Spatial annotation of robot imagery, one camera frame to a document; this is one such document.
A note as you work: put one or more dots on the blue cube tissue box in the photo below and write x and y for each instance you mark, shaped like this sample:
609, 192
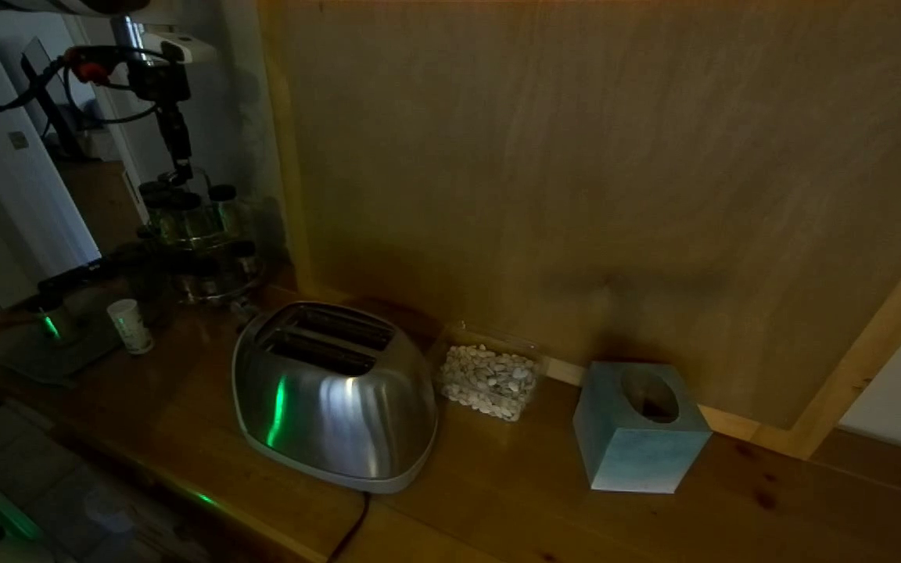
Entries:
641, 439

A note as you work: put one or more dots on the white capped spice bottle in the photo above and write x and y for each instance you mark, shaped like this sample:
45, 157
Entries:
129, 328

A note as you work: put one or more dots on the dark grey table mat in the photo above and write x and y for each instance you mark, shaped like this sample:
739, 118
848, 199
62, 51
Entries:
64, 362

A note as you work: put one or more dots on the stainless steel toaster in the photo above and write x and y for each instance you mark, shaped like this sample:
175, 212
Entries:
336, 407

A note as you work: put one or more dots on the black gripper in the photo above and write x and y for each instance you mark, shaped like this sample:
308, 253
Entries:
157, 84

